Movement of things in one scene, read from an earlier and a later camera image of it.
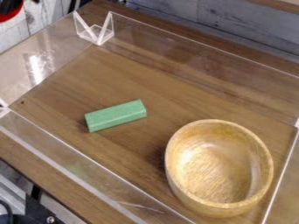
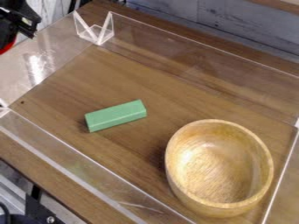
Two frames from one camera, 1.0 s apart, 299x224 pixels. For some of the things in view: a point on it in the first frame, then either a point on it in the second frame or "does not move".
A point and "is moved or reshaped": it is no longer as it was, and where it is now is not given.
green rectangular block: (109, 117) does not move
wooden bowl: (220, 167) does not move
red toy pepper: (9, 17) is moved or reshaped
